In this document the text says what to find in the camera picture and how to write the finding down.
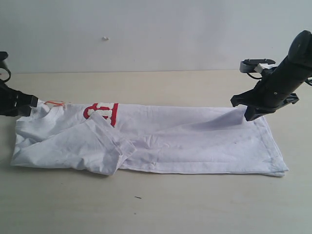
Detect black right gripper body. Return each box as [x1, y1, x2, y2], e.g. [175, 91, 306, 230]
[253, 70, 300, 112]

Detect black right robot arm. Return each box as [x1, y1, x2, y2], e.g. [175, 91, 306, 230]
[231, 30, 312, 121]

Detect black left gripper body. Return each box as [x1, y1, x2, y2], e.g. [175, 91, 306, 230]
[0, 81, 18, 116]

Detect white t-shirt red lettering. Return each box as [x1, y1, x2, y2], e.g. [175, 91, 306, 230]
[11, 101, 288, 177]

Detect orange clothing tag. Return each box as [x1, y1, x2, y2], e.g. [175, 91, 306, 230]
[43, 100, 66, 110]

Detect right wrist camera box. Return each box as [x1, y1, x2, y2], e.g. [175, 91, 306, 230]
[239, 58, 277, 74]

